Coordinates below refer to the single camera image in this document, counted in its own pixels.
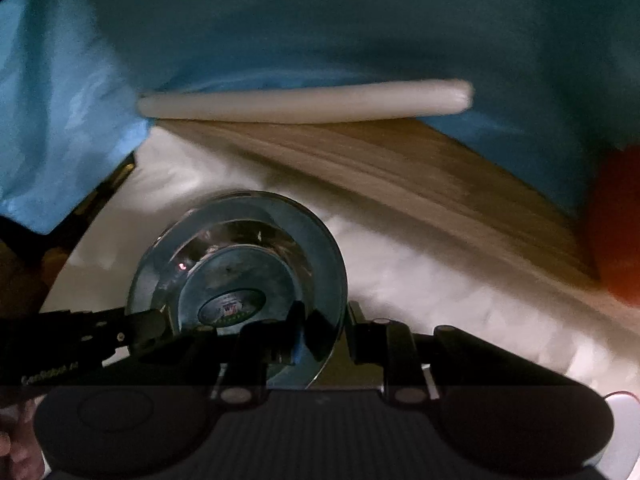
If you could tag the white tube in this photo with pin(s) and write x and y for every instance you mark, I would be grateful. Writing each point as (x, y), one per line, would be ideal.
(300, 102)

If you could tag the stainless steel bowl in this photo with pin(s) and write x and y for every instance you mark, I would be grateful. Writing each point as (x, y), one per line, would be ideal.
(310, 240)

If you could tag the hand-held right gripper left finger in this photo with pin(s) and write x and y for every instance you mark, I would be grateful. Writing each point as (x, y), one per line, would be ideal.
(295, 321)

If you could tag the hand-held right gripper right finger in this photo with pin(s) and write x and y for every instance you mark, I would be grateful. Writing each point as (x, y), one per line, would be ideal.
(357, 331)

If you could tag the blue cloth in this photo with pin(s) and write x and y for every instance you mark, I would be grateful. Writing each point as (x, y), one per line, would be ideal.
(300, 20)

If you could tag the wooden board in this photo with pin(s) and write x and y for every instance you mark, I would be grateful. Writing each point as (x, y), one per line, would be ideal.
(400, 170)

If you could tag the person's left hand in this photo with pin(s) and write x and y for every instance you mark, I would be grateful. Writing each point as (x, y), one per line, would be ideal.
(15, 450)

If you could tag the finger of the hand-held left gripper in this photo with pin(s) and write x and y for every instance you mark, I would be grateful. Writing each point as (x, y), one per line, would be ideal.
(147, 331)

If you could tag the red ball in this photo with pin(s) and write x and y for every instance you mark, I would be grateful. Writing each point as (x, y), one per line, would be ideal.
(620, 225)

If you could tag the white paper table cover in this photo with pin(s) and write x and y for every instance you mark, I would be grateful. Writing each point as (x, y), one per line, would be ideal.
(450, 300)

